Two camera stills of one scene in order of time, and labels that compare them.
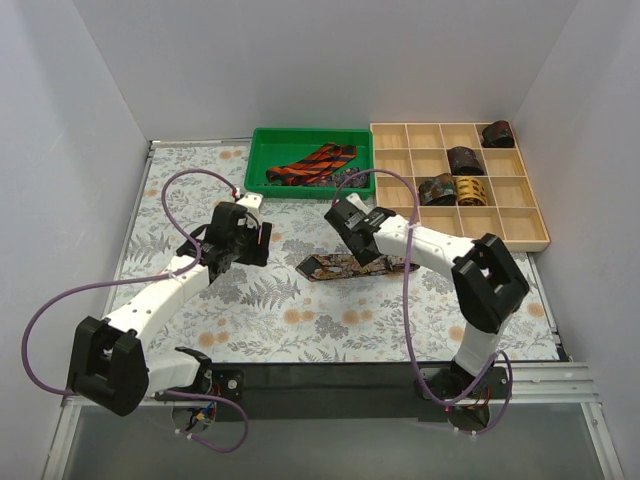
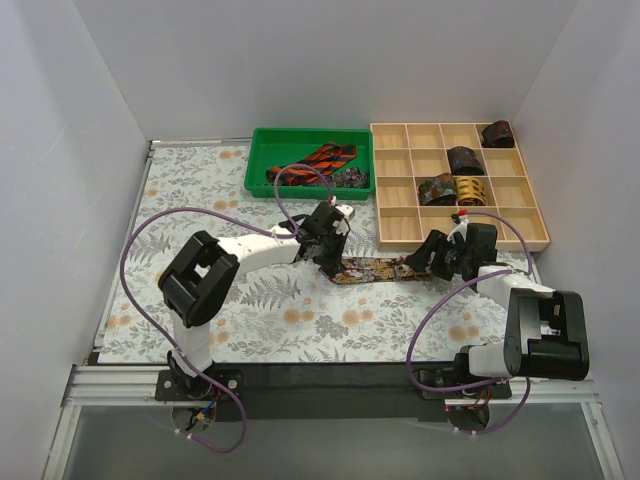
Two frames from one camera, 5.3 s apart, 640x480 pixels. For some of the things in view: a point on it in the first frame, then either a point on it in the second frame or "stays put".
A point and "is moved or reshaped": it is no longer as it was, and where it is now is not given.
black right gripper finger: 367,255 -> 443,266
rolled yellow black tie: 470,192 stays put
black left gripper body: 257,245 -> 324,251
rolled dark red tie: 498,134 stays put
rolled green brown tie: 438,191 stays put
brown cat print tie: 340,266 is moved or reshaped
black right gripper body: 357,245 -> 441,255
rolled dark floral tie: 464,162 stays put
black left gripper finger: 263,251 -> 329,259
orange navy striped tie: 314,168 stays put
